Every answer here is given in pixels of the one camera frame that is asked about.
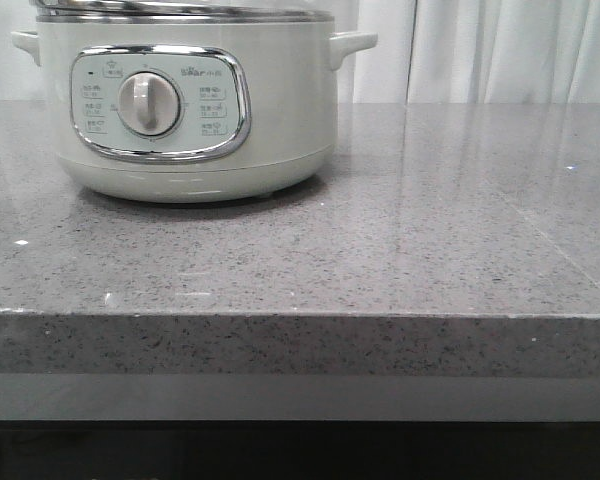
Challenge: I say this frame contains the white curtain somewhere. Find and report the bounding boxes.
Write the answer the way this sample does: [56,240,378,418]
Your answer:
[0,0,600,106]

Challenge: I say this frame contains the glass pot lid steel rim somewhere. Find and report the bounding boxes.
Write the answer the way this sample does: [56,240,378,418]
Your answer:
[31,1,333,22]

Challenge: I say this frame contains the pale green electric cooking pot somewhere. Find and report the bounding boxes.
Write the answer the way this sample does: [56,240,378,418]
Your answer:
[11,4,378,203]

